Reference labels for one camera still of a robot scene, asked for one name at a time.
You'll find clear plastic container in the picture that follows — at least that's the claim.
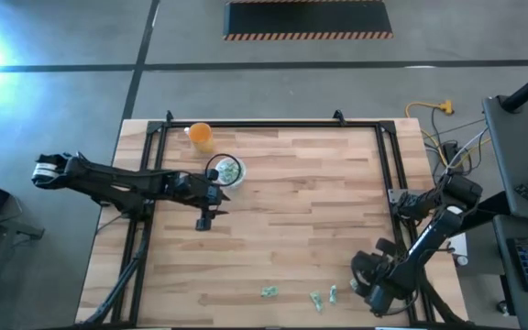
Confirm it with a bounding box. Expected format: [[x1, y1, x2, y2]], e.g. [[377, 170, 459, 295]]
[[214, 155, 248, 191]]

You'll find grey metal mounting plate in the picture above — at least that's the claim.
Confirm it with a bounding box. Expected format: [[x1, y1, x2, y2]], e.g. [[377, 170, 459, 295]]
[[386, 187, 413, 206]]

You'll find black table frame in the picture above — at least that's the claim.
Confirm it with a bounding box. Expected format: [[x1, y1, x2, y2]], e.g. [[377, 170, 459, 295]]
[[75, 108, 468, 330]]

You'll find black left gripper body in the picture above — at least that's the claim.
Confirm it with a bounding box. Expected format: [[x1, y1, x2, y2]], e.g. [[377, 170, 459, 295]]
[[175, 168, 224, 232]]

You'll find black device stand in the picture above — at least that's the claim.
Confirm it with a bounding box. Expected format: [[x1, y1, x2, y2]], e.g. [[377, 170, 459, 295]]
[[0, 205, 46, 242]]

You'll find black desk leg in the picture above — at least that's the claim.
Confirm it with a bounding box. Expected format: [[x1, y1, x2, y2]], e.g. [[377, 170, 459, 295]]
[[456, 191, 512, 233]]

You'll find white box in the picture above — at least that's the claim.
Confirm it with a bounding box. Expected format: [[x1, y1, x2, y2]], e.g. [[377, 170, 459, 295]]
[[448, 231, 469, 258]]

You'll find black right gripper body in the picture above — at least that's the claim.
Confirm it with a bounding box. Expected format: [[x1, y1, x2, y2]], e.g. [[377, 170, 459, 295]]
[[350, 237, 401, 317]]

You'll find yellow plastic cup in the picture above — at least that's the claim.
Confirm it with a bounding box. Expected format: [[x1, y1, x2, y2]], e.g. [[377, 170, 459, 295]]
[[183, 121, 216, 155]]

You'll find black orange-striped floor mat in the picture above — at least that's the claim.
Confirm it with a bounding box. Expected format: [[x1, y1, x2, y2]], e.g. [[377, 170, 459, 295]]
[[222, 0, 394, 42]]

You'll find yellow extension cord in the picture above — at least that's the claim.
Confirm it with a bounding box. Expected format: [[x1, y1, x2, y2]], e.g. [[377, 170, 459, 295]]
[[404, 99, 493, 171]]

